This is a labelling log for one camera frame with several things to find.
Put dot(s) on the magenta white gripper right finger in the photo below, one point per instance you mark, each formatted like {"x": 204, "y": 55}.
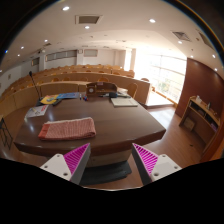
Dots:
{"x": 151, "y": 166}

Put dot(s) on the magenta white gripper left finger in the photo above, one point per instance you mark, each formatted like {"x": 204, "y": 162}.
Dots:
{"x": 71, "y": 165}

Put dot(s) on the red white folded towel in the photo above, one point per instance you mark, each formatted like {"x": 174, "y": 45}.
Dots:
{"x": 68, "y": 129}

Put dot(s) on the white paper sheet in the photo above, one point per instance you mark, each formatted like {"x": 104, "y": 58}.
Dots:
{"x": 36, "y": 111}

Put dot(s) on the wooden shelf cabinet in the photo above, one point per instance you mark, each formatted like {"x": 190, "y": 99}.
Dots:
{"x": 200, "y": 119}

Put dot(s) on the yellow blue book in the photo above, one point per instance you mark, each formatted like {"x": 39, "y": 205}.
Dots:
{"x": 49, "y": 99}

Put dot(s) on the blue folder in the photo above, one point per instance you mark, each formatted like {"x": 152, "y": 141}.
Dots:
{"x": 72, "y": 95}

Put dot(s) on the white closed notebook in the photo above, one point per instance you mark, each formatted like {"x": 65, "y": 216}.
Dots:
{"x": 124, "y": 102}

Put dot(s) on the black metal rack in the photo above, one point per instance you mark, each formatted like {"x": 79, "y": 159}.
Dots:
{"x": 5, "y": 134}

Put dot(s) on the brown wooden desk organizer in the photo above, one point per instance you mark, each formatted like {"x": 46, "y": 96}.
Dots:
{"x": 100, "y": 88}

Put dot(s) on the wooden chair behind table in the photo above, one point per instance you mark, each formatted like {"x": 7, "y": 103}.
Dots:
{"x": 132, "y": 89}

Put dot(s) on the curved wooden audience desk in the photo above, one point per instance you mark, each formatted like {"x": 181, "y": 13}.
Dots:
{"x": 24, "y": 93}

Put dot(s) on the black gooseneck microphone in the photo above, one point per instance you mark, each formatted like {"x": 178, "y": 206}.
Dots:
{"x": 37, "y": 90}

